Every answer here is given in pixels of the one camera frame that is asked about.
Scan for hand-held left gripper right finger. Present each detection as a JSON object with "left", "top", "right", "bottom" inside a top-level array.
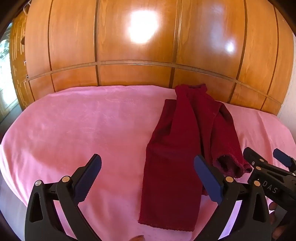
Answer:
[{"left": 194, "top": 155, "right": 272, "bottom": 241}]

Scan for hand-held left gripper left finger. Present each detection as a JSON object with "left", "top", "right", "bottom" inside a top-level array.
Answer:
[{"left": 24, "top": 153, "right": 102, "bottom": 241}]

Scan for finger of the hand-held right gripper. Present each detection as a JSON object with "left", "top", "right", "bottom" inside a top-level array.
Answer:
[
  {"left": 243, "top": 147, "right": 267, "bottom": 172},
  {"left": 273, "top": 148, "right": 296, "bottom": 169}
]

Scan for dark red knit garment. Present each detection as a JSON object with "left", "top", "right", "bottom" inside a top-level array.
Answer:
[{"left": 138, "top": 84, "right": 253, "bottom": 232}]

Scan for person's right hand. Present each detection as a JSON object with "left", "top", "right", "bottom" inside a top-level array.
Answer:
[{"left": 269, "top": 201, "right": 296, "bottom": 241}]

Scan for pink blanket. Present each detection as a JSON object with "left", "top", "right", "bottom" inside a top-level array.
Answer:
[{"left": 0, "top": 85, "right": 293, "bottom": 241}]

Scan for wooden wardrobe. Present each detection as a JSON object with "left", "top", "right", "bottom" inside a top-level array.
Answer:
[{"left": 9, "top": 0, "right": 295, "bottom": 114}]

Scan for window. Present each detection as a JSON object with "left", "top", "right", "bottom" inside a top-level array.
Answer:
[{"left": 0, "top": 23, "right": 21, "bottom": 121}]

